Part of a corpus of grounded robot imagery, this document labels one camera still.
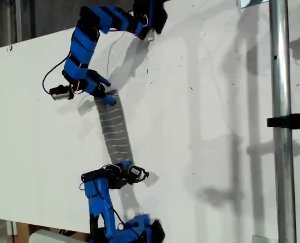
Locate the steel post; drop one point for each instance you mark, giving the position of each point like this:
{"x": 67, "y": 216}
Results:
{"x": 281, "y": 76}

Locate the silver black camera box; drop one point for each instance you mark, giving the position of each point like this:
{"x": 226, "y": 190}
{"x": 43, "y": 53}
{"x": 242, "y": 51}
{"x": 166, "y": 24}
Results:
{"x": 60, "y": 95}

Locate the black clamp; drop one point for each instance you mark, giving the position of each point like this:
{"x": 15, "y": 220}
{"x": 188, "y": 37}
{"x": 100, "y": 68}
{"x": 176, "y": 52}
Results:
{"x": 291, "y": 121}

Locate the grey striped towel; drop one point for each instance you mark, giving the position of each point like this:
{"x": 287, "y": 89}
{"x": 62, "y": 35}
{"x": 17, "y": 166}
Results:
{"x": 114, "y": 131}

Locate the grey metal frame bar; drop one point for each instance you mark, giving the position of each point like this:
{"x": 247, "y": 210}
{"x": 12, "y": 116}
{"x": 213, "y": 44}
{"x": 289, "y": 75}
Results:
{"x": 18, "y": 20}

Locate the wooden table leg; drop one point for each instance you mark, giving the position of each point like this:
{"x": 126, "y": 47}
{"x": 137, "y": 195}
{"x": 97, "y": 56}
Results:
{"x": 22, "y": 234}

